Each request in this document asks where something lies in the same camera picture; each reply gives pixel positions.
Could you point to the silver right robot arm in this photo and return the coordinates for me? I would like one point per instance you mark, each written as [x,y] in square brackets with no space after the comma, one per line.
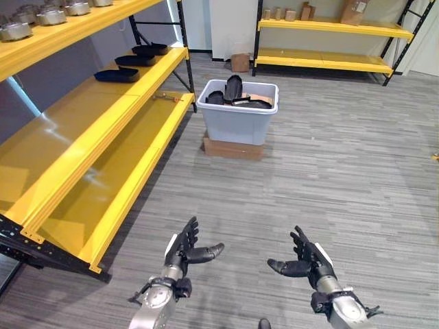
[344,305]

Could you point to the large yellow metal shelf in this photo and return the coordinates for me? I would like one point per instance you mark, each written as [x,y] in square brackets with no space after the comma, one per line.
[85,113]

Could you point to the flat brown cardboard box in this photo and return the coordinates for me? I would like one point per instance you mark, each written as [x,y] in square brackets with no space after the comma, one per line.
[234,149]

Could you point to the black sole-shaped part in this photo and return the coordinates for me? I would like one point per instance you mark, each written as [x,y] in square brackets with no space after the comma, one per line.
[117,75]
[215,97]
[234,87]
[135,60]
[150,50]
[252,103]

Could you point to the silver metal pot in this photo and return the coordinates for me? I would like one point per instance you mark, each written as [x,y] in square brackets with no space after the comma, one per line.
[51,16]
[102,2]
[15,31]
[23,15]
[78,7]

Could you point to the tall brown wooden block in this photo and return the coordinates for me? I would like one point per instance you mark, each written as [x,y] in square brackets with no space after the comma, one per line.
[306,11]

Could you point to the small metal tool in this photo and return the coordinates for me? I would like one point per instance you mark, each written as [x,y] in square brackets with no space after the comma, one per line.
[166,97]

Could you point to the small brown wooden block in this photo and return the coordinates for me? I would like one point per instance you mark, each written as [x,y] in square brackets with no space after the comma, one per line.
[290,15]
[267,13]
[278,13]

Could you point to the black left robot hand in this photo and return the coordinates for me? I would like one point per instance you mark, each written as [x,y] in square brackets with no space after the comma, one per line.
[188,252]

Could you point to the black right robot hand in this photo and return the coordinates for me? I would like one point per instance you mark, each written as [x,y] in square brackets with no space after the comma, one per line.
[305,260]

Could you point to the dark robot foot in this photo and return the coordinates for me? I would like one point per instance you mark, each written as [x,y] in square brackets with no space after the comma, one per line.
[264,323]

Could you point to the brown cardboard sheet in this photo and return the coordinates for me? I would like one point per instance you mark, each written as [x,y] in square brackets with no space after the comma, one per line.
[261,97]

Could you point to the large brown paper package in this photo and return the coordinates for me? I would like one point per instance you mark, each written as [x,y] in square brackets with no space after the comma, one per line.
[355,11]

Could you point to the grey plastic box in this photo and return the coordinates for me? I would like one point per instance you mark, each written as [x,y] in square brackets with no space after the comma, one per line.
[237,113]

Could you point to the small yellow metal shelf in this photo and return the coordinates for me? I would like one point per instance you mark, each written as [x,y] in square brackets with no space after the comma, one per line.
[329,41]

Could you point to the small brown cardboard box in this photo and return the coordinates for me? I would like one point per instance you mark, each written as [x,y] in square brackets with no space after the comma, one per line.
[239,62]

